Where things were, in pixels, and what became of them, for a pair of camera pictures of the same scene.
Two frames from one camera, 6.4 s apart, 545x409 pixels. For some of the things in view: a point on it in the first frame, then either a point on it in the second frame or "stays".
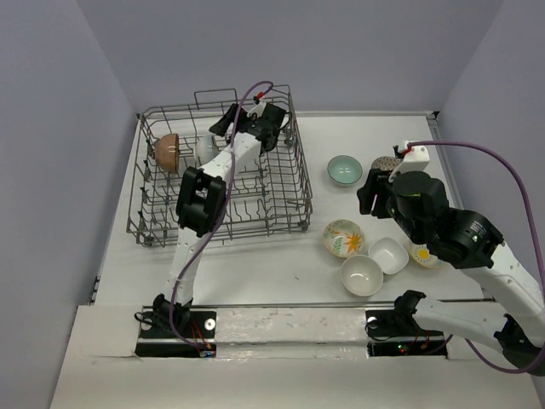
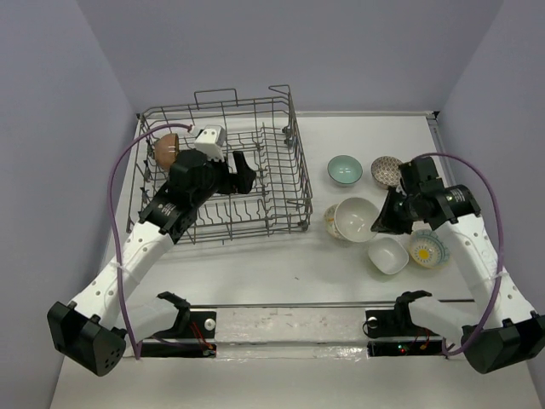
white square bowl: (392, 256) stays
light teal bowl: (345, 170) stays
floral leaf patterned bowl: (343, 238) → (329, 221)
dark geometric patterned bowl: (386, 164) stays
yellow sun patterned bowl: (422, 255) stays
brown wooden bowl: (167, 152) stays
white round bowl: (362, 275) → (353, 217)
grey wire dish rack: (268, 192) stays
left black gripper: (220, 126) → (243, 180)
